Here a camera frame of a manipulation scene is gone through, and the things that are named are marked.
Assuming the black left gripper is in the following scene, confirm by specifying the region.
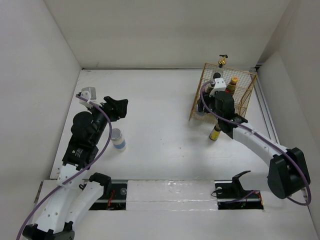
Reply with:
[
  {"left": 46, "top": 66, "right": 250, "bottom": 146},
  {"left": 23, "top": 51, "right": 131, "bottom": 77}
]
[{"left": 86, "top": 96, "right": 127, "bottom": 145}]

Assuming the green red sauce bottle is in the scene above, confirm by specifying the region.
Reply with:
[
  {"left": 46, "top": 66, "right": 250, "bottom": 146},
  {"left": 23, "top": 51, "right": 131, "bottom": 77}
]
[{"left": 225, "top": 76, "right": 239, "bottom": 95}]

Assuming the spice jar silver lid blue label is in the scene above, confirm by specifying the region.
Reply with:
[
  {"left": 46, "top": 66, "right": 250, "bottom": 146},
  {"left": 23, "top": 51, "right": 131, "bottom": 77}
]
[{"left": 111, "top": 128, "right": 126, "bottom": 152}]

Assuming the tall clear dispenser bottle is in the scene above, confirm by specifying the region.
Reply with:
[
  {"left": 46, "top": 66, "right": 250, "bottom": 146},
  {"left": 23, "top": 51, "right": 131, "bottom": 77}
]
[{"left": 212, "top": 54, "right": 228, "bottom": 80}]

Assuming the dark sauce bottle black cap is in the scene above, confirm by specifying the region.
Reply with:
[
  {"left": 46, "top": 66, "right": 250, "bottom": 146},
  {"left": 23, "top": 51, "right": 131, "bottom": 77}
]
[{"left": 205, "top": 83, "right": 215, "bottom": 94}]

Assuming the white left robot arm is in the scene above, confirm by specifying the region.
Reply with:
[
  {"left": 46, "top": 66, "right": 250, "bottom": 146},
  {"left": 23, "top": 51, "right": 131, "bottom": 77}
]
[{"left": 16, "top": 93, "right": 129, "bottom": 240}]

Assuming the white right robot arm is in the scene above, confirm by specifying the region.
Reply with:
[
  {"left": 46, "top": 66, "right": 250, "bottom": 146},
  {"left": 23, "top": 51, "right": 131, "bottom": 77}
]
[{"left": 200, "top": 91, "right": 312, "bottom": 206}]

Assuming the small yellow label bottle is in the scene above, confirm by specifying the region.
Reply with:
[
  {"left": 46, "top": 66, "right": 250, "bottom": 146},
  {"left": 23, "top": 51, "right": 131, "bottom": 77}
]
[{"left": 209, "top": 124, "right": 221, "bottom": 141}]

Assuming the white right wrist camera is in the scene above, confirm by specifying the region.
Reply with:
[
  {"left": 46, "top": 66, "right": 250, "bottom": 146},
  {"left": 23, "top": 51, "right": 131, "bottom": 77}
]
[{"left": 209, "top": 77, "right": 226, "bottom": 97}]

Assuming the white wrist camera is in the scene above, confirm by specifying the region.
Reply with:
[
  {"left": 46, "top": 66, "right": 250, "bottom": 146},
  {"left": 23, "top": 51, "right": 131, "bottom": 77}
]
[
  {"left": 76, "top": 87, "right": 97, "bottom": 108},
  {"left": 209, "top": 77, "right": 226, "bottom": 97}
]

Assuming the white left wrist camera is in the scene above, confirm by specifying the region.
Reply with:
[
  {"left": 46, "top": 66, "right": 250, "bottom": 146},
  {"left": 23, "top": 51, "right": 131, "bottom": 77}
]
[{"left": 76, "top": 87, "right": 97, "bottom": 108}]

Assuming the gold wire basket rack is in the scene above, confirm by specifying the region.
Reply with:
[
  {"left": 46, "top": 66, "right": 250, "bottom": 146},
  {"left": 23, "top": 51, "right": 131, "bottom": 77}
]
[{"left": 189, "top": 63, "right": 257, "bottom": 135}]

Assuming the black mounting rail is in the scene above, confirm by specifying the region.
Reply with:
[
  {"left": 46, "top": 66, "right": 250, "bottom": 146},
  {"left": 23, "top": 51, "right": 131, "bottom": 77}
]
[{"left": 90, "top": 180, "right": 264, "bottom": 211}]

